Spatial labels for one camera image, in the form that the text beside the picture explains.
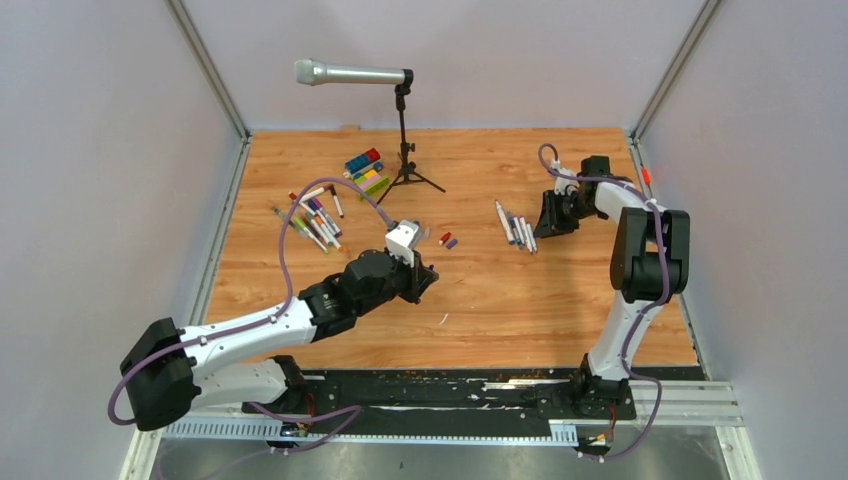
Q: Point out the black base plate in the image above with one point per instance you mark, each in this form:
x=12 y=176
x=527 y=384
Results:
x=502 y=402

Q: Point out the translucent blue pen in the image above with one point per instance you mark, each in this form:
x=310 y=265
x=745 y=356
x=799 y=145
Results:
x=509 y=217

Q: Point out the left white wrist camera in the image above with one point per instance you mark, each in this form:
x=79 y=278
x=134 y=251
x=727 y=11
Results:
x=401 y=241

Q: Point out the green yellow pink block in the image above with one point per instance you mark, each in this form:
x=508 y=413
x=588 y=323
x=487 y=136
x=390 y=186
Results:
x=370 y=183

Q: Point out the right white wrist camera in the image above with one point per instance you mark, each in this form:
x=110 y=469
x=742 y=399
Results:
x=566 y=182

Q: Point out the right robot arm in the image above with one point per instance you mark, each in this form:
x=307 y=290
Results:
x=649 y=265

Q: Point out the aluminium frame rail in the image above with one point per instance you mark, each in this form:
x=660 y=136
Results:
x=669 y=426

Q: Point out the slim white blue marker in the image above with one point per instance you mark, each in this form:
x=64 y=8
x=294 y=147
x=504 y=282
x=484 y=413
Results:
x=531 y=238

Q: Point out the blue red toy train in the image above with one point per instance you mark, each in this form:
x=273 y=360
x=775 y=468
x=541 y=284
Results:
x=366 y=165

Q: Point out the white marker blue end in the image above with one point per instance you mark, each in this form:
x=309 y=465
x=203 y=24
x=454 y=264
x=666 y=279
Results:
x=504 y=223

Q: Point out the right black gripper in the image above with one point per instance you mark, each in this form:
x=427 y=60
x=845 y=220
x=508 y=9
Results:
x=551 y=223

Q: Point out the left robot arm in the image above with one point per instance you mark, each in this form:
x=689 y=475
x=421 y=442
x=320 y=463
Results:
x=170 y=371

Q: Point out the silver microphone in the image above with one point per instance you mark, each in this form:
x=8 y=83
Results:
x=312 y=72

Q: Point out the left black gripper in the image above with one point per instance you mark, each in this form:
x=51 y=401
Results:
x=419 y=278

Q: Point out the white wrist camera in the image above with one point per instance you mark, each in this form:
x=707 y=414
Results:
x=566 y=182
x=401 y=241

